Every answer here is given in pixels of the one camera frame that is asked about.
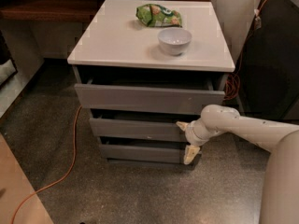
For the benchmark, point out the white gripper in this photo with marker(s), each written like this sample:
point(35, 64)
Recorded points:
point(191, 134)

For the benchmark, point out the grey drawer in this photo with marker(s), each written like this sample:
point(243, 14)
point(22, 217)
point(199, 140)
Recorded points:
point(142, 150)
point(139, 125)
point(146, 99)

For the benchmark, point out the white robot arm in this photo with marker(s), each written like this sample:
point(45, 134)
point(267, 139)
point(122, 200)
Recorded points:
point(280, 198)

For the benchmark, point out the grey bottom drawer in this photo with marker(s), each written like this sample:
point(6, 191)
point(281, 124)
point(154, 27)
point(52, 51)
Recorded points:
point(142, 150)

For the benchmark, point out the grey drawer cabinet white top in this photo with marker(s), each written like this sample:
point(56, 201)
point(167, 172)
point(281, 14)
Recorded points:
point(117, 49)

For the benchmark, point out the grey top drawer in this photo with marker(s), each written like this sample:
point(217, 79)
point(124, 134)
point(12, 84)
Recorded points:
point(146, 99)

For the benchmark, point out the white ceramic bowl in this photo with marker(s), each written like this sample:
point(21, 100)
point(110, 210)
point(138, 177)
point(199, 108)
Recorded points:
point(174, 41)

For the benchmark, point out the green snack bag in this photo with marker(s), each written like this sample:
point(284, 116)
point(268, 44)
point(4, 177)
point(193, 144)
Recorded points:
point(153, 15)

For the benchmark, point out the dark wooden shelf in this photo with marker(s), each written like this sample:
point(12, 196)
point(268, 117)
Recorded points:
point(53, 10)

